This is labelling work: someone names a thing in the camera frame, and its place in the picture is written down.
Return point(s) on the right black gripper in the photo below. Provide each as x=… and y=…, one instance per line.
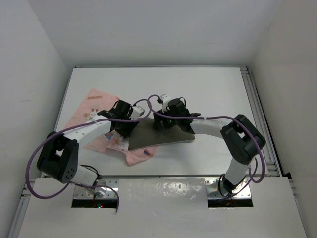
x=161, y=121

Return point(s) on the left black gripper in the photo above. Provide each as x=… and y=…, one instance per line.
x=126, y=133

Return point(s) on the grey pillow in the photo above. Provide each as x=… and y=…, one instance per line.
x=144, y=135

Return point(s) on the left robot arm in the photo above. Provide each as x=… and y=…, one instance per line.
x=59, y=156

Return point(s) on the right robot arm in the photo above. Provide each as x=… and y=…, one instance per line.
x=241, y=137

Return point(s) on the white front cover board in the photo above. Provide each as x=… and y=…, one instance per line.
x=168, y=208

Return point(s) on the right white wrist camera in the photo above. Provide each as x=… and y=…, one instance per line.
x=164, y=99

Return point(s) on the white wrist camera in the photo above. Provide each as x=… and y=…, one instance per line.
x=164, y=99
x=136, y=112

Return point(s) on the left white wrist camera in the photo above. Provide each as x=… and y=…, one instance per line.
x=136, y=112

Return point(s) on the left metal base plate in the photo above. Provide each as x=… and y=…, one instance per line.
x=104, y=189

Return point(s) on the right aluminium frame rail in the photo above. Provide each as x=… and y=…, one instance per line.
x=273, y=166

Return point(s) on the aluminium frame rail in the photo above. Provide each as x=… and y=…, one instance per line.
x=20, y=213
x=273, y=166

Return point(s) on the left aluminium frame rail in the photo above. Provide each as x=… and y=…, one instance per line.
x=20, y=213

